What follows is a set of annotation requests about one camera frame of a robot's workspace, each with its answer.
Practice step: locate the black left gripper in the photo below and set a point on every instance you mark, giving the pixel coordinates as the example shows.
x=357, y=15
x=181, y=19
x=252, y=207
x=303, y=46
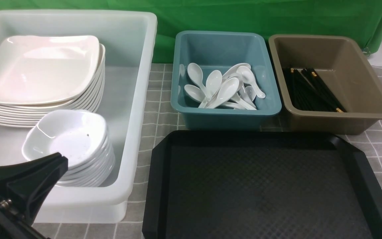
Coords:
x=23, y=189

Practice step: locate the stack of white small bowls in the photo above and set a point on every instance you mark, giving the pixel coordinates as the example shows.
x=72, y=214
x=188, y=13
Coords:
x=80, y=136

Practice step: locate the stack of cream square plates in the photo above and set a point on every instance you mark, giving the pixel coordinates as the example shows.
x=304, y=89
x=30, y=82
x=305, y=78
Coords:
x=39, y=75

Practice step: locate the black serving tray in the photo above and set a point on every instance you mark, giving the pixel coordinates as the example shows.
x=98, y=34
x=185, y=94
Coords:
x=260, y=185

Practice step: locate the large white plastic tub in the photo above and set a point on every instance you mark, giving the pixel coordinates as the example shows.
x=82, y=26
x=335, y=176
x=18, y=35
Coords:
x=129, y=40

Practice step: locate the teal plastic bin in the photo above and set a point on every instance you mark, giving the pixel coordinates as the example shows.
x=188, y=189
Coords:
x=220, y=51

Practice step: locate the pile of white soup spoons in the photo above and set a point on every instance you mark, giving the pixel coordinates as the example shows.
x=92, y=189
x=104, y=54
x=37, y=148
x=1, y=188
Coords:
x=237, y=88

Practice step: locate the bundle of black chopsticks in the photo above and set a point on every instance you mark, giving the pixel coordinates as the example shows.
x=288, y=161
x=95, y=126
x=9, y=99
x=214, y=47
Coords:
x=309, y=92

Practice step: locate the brown plastic bin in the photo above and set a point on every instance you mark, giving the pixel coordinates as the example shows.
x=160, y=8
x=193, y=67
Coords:
x=346, y=71

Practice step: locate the grey checked tablecloth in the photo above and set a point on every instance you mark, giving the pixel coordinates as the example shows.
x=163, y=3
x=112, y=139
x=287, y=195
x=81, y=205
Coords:
x=159, y=120

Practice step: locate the green backdrop cloth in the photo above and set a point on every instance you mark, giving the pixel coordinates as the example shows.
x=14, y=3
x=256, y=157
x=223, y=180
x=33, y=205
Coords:
x=360, y=20

